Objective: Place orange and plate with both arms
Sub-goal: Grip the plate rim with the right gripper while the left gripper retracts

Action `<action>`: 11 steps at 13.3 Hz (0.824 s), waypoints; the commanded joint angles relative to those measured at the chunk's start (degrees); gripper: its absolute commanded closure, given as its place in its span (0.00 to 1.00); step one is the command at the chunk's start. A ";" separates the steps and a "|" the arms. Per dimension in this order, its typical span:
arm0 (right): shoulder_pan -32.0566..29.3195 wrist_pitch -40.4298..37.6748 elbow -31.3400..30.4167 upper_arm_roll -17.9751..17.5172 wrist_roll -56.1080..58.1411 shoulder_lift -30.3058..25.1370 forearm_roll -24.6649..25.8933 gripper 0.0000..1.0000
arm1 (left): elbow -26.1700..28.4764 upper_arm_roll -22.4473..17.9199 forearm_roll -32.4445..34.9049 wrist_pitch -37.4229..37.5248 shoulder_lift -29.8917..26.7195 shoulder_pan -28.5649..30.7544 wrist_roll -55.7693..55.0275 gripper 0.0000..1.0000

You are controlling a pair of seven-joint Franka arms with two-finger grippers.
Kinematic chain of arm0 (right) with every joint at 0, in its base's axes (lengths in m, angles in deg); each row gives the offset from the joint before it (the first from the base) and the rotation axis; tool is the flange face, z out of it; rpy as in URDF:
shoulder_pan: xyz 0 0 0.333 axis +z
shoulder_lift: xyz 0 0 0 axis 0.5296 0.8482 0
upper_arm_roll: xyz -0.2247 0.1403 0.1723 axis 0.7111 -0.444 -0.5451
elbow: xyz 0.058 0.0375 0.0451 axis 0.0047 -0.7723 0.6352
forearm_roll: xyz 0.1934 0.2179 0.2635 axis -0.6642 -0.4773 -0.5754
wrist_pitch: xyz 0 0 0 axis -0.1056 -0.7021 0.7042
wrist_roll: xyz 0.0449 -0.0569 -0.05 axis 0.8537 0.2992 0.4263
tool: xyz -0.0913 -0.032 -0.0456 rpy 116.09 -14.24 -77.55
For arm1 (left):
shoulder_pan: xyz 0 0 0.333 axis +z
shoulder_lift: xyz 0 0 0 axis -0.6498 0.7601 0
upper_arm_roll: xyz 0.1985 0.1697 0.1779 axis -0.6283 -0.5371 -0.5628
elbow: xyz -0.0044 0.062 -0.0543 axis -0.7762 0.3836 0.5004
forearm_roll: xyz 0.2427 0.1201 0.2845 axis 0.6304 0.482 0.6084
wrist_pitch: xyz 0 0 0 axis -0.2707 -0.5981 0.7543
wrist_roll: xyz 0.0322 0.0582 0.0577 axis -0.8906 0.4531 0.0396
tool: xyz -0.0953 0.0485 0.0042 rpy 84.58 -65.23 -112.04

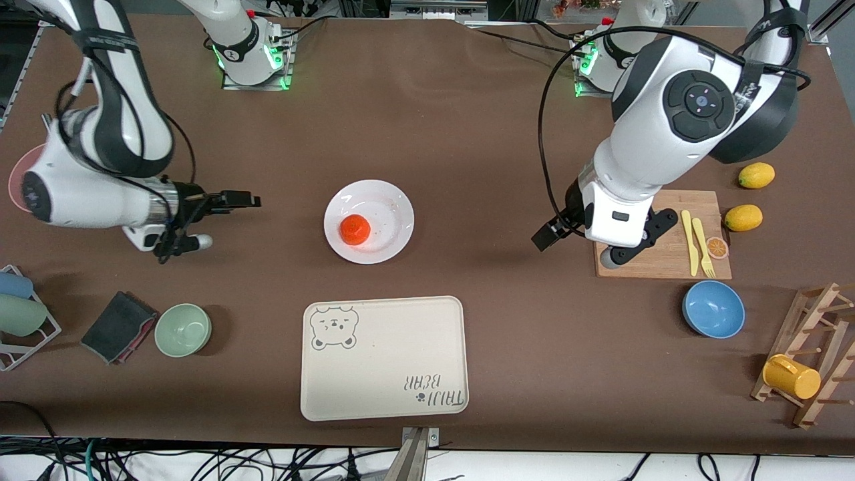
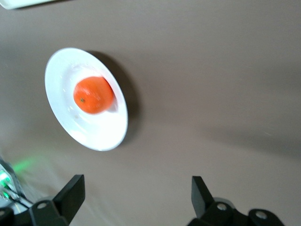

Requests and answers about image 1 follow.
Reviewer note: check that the pink bowl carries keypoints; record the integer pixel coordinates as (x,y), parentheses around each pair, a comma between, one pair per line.
(20,160)

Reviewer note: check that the dark grey folded cloth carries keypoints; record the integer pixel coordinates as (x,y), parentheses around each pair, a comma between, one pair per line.
(117,327)

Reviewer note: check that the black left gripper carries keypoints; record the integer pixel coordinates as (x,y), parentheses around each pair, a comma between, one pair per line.
(572,204)

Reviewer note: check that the grey metal box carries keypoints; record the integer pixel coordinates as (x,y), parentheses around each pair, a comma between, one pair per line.
(437,10)

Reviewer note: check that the yellow plastic fork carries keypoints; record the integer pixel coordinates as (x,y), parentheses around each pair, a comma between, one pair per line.
(701,244)

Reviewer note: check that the cream tray with bear print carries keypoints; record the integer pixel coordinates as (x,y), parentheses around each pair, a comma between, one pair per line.
(394,354)

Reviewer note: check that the pale green bowl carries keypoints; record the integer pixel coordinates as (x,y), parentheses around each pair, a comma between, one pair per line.
(183,330)

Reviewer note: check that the aluminium profile post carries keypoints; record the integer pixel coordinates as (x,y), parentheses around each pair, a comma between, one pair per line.
(413,457)

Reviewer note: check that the yellow lemon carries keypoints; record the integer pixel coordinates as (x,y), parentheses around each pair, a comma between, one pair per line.
(743,218)
(756,175)

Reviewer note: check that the yellow mug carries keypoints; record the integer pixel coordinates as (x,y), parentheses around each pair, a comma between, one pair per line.
(791,377)

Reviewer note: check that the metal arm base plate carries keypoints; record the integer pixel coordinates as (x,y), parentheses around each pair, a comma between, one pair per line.
(257,87)
(604,95)

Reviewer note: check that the white round plate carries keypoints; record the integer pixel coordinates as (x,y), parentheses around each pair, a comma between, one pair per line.
(387,207)

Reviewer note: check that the bamboo cutting board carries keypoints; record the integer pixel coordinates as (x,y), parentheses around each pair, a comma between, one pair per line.
(661,268)

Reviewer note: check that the yellow plastic knife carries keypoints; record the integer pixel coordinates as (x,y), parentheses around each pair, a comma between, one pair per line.
(689,240)

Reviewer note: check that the toy orange slice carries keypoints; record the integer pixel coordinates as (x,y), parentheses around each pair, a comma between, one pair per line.
(717,248)

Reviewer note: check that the pale green cup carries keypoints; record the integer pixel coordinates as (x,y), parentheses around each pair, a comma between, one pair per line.
(20,315)

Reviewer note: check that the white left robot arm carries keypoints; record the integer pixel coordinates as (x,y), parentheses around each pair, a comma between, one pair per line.
(668,133)

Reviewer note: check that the wooden mug rack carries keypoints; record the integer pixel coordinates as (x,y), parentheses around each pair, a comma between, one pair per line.
(818,407)

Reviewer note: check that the blue bowl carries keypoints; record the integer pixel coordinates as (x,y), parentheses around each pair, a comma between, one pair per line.
(713,309)

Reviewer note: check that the orange fruit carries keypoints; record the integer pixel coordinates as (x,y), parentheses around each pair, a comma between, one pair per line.
(355,230)

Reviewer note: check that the aluminium corner bar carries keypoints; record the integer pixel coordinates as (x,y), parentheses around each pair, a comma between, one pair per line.
(820,30)

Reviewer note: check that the light blue cup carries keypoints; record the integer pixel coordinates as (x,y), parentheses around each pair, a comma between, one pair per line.
(15,285)

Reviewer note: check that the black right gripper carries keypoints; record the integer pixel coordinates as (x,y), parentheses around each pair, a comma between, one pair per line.
(194,204)

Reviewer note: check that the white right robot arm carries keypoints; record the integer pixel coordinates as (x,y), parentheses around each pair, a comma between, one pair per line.
(87,194)

